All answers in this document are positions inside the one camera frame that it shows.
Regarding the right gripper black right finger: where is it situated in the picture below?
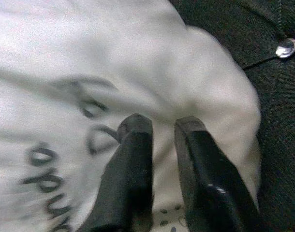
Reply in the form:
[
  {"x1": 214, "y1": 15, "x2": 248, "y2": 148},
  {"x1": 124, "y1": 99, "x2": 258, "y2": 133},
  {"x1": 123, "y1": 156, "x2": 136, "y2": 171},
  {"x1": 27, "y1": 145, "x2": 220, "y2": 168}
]
[{"x1": 173, "y1": 115, "x2": 262, "y2": 232}]

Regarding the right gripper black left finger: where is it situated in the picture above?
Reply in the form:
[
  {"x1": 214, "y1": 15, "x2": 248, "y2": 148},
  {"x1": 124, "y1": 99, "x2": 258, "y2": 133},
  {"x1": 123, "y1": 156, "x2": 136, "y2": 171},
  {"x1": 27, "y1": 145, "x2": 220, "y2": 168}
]
[{"x1": 83, "y1": 113, "x2": 155, "y2": 232}]

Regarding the black tufted headboard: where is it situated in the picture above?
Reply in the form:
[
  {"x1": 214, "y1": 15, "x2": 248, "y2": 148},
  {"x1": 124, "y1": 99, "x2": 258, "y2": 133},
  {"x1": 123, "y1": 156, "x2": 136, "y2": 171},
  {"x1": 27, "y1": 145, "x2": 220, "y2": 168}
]
[{"x1": 169, "y1": 0, "x2": 295, "y2": 232}]

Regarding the crystal headboard button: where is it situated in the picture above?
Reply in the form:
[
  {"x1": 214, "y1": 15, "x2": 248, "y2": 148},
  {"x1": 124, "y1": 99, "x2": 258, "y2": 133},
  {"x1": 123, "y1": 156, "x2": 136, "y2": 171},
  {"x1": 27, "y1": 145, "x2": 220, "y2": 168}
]
[{"x1": 275, "y1": 38, "x2": 295, "y2": 58}]

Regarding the white pillow with black lettering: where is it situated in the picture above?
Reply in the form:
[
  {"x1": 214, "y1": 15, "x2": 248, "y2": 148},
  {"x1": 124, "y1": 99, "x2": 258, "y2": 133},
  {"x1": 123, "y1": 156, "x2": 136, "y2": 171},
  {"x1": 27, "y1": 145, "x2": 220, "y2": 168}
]
[{"x1": 0, "y1": 0, "x2": 262, "y2": 232}]

